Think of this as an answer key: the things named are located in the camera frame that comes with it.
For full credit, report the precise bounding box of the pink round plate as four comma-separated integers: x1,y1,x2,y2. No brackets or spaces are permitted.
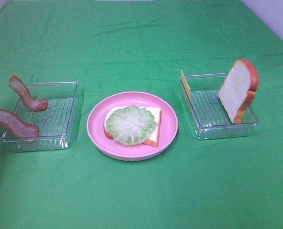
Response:
86,91,178,161

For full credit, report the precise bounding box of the toy bread slice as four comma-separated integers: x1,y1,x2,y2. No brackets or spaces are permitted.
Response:
218,59,259,124
104,106,163,148

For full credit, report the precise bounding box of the yellow toy cheese slice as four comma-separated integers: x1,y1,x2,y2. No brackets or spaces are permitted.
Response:
181,69,191,100

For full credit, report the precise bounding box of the right clear plastic container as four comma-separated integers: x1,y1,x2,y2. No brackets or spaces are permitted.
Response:
179,73,258,140

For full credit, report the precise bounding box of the left clear plastic container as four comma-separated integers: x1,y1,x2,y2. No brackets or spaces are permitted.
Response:
1,82,79,152

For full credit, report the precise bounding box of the toy lettuce leaf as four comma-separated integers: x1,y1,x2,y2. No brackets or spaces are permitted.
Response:
105,104,157,146

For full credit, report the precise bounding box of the clear plastic container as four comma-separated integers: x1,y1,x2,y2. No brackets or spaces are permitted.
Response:
179,73,258,140
1,82,79,152

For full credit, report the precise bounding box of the toy bacon strip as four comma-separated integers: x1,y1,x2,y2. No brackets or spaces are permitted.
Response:
9,75,48,111
0,109,39,137

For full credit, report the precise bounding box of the green tablecloth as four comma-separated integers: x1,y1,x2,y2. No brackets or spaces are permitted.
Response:
0,0,283,229

